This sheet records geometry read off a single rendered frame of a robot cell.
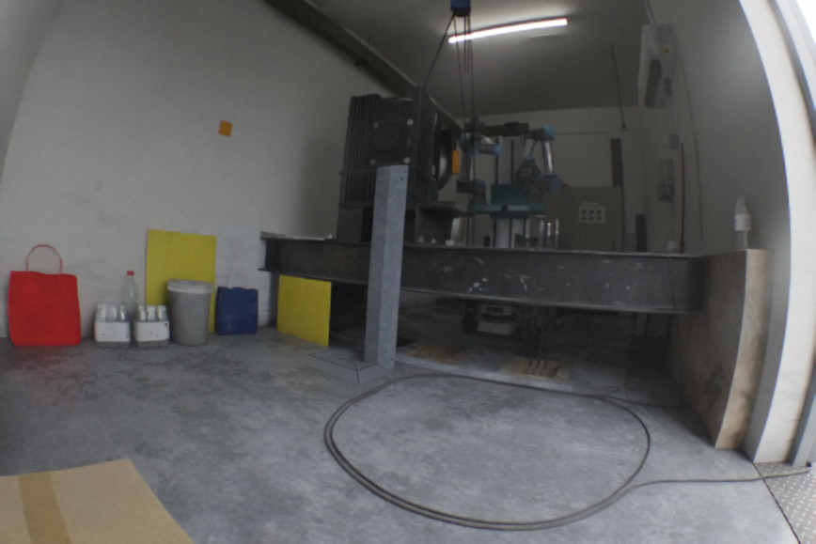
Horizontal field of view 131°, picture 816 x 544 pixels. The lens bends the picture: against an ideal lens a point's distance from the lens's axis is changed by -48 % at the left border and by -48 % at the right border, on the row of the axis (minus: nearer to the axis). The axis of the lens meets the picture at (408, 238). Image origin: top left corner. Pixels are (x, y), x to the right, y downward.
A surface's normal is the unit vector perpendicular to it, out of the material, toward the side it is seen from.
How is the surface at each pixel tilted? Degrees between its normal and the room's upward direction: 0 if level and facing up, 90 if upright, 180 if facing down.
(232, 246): 90
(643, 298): 90
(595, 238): 90
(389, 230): 90
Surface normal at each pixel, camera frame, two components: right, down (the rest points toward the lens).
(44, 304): 0.81, 0.07
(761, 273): -0.51, -0.09
